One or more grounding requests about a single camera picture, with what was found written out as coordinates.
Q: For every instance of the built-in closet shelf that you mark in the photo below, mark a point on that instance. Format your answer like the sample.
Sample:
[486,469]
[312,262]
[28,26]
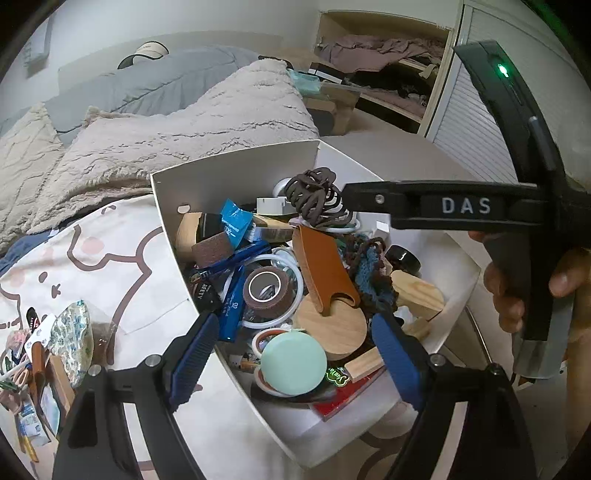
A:
[392,106]

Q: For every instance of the brown hair claw clip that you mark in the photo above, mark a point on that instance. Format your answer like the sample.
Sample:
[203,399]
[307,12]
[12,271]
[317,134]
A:
[309,189]

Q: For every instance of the red white tape roll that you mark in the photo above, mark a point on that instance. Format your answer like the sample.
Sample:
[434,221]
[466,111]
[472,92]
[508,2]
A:
[255,344]

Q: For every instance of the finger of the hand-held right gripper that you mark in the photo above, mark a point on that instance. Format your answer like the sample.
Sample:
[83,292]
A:
[369,198]

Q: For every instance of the white paper tag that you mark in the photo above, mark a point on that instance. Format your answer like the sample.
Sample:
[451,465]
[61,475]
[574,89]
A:
[41,332]

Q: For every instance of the white blue medicine sachet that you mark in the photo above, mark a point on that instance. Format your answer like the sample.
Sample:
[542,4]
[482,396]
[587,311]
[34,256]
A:
[30,422]

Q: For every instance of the cardboard box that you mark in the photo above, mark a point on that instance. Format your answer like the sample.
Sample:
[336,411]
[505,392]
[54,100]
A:
[341,101]

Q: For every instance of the wooden wedge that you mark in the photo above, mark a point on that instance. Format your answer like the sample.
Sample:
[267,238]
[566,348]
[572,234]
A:
[415,293]

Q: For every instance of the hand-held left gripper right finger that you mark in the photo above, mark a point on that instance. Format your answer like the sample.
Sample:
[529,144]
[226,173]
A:
[397,364]

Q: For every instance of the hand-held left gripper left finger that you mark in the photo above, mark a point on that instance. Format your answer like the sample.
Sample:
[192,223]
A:
[194,364]

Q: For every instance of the small white cube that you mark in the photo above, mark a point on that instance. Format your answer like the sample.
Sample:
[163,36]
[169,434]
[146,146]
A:
[382,228]

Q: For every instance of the black jar lid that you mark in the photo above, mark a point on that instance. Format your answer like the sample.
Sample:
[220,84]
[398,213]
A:
[404,258]

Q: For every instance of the floral fabric pouch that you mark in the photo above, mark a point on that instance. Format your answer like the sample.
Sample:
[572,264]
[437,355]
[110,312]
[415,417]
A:
[69,332]

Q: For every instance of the pink clothes pile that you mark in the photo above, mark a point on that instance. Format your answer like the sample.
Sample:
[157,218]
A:
[369,50]

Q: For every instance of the black paper tag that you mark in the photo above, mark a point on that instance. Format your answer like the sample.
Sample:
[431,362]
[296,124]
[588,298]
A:
[31,318]

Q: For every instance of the white visor cap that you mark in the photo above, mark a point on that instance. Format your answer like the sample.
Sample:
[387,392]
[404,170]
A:
[147,50]

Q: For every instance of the brown leather sleeve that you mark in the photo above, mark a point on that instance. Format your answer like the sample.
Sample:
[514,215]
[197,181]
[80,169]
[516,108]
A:
[323,267]

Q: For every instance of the white round plug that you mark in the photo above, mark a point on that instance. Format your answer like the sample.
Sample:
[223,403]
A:
[279,189]

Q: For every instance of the white grey adapter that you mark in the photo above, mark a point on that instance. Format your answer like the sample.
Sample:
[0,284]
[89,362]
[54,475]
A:
[272,205]

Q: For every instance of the tan flat board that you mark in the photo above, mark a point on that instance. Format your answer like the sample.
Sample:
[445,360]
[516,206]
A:
[62,378]

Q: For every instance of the dark blue bed sheet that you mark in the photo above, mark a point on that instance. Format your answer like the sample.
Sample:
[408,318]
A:
[18,251]

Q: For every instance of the round wooden disc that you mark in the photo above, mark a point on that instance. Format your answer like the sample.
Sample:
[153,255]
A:
[337,332]

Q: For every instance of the mint green round case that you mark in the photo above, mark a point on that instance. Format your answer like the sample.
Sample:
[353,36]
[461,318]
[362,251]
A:
[291,364]

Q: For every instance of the blue pen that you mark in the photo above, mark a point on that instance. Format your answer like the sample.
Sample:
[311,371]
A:
[249,254]

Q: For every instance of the white wall sign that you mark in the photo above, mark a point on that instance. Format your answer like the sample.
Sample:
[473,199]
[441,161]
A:
[37,46]

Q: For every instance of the black printed pouch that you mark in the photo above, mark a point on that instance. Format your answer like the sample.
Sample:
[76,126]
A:
[203,290]

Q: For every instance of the dark clothes pile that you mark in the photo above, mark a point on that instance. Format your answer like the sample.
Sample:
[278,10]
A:
[392,83]

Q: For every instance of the blue foil packet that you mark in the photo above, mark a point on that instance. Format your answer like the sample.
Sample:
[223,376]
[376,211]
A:
[235,221]

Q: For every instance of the teal packet stack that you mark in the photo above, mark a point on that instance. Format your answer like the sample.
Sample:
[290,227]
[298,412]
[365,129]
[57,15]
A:
[304,83]

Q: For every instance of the blue brown knit scrunchie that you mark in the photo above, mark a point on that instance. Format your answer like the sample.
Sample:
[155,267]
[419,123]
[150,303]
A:
[369,277]

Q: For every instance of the brown sanding sponge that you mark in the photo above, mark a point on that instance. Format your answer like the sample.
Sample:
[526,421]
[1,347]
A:
[212,249]

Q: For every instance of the rectangular wooden block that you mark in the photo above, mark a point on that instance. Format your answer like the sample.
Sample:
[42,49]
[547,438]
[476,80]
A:
[364,364]

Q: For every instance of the cartoon printed bed sheet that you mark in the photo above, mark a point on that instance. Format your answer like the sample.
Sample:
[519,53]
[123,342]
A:
[115,240]

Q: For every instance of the white shoe box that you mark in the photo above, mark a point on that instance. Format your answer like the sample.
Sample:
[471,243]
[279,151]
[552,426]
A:
[258,161]

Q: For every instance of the curved wooden piece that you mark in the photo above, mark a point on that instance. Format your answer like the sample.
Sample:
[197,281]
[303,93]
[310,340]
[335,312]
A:
[188,235]

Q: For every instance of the grey pillow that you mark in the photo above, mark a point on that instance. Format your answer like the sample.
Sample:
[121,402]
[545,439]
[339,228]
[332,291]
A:
[161,78]

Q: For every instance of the person's right hand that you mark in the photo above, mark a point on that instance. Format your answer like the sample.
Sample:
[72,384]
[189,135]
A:
[503,300]

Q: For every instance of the brown tape roll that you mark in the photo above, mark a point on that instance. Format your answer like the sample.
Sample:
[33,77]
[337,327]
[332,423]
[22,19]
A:
[251,307]

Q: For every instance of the beige fuzzy blanket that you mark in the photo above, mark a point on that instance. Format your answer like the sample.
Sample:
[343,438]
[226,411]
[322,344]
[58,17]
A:
[184,134]

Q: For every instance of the black printed stick pack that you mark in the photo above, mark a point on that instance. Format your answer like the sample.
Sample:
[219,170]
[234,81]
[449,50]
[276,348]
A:
[339,374]

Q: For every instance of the white louvered door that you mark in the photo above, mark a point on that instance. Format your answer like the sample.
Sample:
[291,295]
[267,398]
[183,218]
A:
[461,129]

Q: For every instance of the black shoe box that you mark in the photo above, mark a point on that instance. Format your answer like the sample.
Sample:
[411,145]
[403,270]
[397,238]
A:
[325,73]

